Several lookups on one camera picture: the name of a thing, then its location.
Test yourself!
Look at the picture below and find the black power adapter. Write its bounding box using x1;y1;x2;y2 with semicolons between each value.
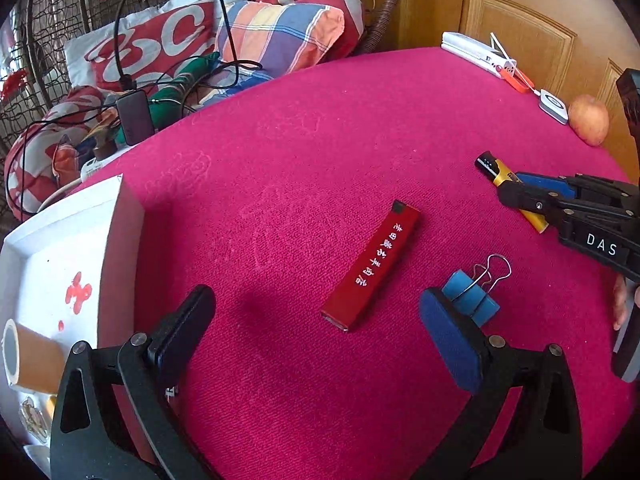
115;90;155;146

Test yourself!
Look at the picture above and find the red round cushion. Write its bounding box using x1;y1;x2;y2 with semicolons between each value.
255;0;367;61

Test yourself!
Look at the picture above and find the black cable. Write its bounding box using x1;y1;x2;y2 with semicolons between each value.
4;0;264;216

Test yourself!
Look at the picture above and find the magenta tablecloth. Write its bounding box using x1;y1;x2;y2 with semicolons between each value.
100;48;638;479

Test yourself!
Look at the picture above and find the green cloth item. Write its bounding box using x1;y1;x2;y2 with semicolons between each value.
115;52;220;145

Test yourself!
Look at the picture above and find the yellow lighter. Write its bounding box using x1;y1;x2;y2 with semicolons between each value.
474;151;549;234

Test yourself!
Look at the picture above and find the plaid colourful pillow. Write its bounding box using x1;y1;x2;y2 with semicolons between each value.
215;1;345;78

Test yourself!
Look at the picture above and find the blue binder clip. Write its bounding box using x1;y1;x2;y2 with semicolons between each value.
442;254;512;327

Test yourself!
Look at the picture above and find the wooden door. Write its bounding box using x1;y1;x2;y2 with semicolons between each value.
380;0;639;179

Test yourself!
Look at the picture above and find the white power bank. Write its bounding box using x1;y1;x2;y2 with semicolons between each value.
440;32;515;78

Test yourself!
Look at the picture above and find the wicker hanging egg chair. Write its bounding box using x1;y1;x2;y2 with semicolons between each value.
1;0;398;142

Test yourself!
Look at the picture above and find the clear plastic clip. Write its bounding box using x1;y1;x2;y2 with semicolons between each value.
18;396;51;444

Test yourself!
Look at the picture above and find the small white square device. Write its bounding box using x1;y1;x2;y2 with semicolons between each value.
538;89;568;125

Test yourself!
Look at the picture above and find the red flat bar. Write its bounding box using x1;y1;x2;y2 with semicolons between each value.
321;200;421;332

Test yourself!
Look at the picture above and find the person's right hand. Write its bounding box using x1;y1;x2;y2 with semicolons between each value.
613;274;629;330

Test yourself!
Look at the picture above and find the white cardboard box tray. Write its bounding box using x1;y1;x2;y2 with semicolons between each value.
1;176;144;445

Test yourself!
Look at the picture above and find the red seat cushion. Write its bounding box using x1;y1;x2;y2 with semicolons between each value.
3;86;117;221

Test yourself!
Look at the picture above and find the brown tape roll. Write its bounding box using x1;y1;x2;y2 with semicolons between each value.
2;318;65;394

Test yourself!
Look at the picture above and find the large red patterned pillow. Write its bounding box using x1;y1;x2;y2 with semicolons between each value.
84;0;215;90

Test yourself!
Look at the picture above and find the white pillow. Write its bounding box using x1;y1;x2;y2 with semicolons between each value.
64;0;241;88

